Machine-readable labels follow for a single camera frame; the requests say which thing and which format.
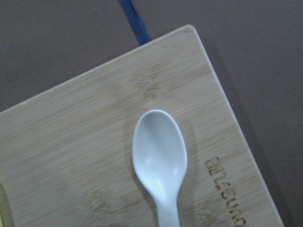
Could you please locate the white plastic spoon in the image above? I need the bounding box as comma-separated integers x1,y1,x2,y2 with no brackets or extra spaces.
132,110,187,227

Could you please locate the wooden cutting board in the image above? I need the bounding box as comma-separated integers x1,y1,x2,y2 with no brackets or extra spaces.
0,25,283,227

